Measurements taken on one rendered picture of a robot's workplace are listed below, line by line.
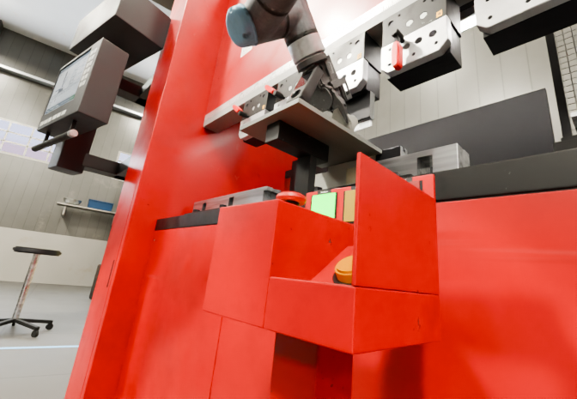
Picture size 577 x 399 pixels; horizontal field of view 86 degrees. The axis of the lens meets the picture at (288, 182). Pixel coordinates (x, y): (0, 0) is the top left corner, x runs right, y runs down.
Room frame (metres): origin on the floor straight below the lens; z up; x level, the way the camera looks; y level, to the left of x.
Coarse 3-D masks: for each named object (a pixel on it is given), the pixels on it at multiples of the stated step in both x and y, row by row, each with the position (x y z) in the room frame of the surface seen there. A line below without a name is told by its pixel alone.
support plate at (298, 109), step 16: (272, 112) 0.51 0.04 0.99; (288, 112) 0.50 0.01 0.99; (304, 112) 0.49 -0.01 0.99; (320, 112) 0.49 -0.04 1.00; (240, 128) 0.59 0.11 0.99; (256, 128) 0.57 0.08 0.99; (304, 128) 0.55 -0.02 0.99; (320, 128) 0.54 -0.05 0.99; (336, 128) 0.53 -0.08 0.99; (336, 144) 0.61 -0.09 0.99; (352, 144) 0.60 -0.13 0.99; (368, 144) 0.59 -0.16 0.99; (336, 160) 0.70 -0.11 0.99
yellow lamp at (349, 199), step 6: (348, 192) 0.42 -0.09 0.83; (354, 192) 0.41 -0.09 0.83; (348, 198) 0.42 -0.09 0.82; (354, 198) 0.41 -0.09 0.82; (348, 204) 0.42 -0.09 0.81; (354, 204) 0.41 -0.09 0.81; (348, 210) 0.42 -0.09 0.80; (354, 210) 0.41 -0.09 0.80; (348, 216) 0.42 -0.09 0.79; (354, 216) 0.41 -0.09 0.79
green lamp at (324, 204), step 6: (318, 198) 0.46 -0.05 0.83; (324, 198) 0.45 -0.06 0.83; (330, 198) 0.44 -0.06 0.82; (312, 204) 0.47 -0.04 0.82; (318, 204) 0.46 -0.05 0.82; (324, 204) 0.45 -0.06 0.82; (330, 204) 0.44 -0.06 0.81; (318, 210) 0.46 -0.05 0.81; (324, 210) 0.45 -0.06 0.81; (330, 210) 0.44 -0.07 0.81; (330, 216) 0.44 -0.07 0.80
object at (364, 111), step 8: (360, 96) 0.69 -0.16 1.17; (368, 96) 0.67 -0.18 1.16; (352, 104) 0.70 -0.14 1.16; (360, 104) 0.69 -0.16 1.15; (368, 104) 0.67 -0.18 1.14; (352, 112) 0.70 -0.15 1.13; (360, 112) 0.68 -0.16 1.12; (368, 112) 0.67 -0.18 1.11; (360, 120) 0.69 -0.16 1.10; (368, 120) 0.68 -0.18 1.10; (360, 128) 0.69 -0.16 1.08
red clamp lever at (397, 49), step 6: (396, 30) 0.53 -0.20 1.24; (396, 36) 0.54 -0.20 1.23; (402, 36) 0.54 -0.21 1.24; (396, 42) 0.53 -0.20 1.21; (402, 42) 0.56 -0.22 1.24; (396, 48) 0.53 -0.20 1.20; (402, 48) 0.54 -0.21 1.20; (396, 54) 0.53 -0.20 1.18; (402, 54) 0.54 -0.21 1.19; (396, 60) 0.53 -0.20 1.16; (402, 60) 0.54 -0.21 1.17; (396, 66) 0.54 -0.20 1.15
